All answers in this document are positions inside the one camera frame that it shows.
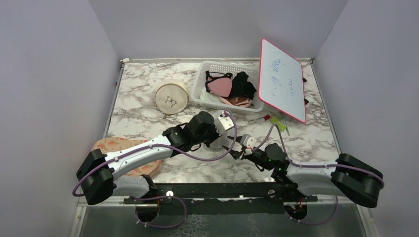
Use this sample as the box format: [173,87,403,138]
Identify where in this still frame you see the floral flat laundry bag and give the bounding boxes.
[90,137,162,177]

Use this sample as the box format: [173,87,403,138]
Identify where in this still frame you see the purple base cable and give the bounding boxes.
[284,196,339,226]
[132,196,188,229]

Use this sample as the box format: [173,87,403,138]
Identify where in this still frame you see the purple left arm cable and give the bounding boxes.
[72,110,238,198]

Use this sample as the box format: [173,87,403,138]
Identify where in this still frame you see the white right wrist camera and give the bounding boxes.
[239,134,256,156]

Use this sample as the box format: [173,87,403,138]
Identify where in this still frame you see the pink-framed whiteboard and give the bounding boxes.
[257,39,307,123]

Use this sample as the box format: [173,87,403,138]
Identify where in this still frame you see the red cap marker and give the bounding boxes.
[256,115,271,122]

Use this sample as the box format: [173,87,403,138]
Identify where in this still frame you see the white mesh laundry bag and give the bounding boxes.
[209,110,234,149]

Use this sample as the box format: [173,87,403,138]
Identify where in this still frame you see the black garment in basket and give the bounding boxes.
[228,72,257,100]

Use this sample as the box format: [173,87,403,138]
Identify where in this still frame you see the white plastic laundry basket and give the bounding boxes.
[191,61,264,115]

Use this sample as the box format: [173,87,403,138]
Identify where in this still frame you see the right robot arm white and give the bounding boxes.
[229,143,384,208]

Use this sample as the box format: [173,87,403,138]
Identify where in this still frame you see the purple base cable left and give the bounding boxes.
[132,196,188,229]

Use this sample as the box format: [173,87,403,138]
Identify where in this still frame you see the beige round laundry bag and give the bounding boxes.
[155,79,189,115]

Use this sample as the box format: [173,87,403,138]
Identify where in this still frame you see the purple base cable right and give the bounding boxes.
[284,196,339,226]

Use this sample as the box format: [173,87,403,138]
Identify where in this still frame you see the peach satin garment in basket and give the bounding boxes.
[219,96,252,108]

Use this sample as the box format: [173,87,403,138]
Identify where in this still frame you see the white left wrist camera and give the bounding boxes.
[213,110,234,135]

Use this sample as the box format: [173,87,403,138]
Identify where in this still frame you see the pink bra black straps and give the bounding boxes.
[205,70,234,98]

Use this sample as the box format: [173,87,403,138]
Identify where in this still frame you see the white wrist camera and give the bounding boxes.
[239,134,256,156]
[213,110,234,135]

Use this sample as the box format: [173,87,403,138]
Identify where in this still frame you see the black mounting rail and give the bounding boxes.
[123,182,318,215]

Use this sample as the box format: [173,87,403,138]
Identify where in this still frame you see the pale green garment in basket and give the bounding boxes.
[199,87,221,103]

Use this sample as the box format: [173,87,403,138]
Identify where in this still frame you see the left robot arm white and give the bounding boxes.
[73,111,233,205]

